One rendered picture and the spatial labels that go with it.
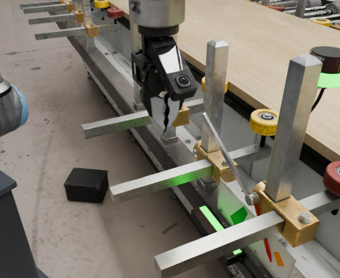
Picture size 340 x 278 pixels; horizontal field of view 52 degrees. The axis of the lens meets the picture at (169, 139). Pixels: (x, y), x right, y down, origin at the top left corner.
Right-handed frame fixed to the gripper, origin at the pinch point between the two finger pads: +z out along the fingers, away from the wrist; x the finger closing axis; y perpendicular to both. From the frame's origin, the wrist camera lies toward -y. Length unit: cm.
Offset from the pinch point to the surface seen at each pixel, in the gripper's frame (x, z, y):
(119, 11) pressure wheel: -35, 7, 126
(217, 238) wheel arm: -0.3, 11.7, -19.8
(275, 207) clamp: -13.8, 10.9, -19.0
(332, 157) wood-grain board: -34.1, 9.3, -13.7
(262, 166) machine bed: -37.0, 28.6, 9.3
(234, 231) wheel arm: -3.9, 11.7, -19.9
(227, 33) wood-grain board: -63, 8, 69
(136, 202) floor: -21, 98, 81
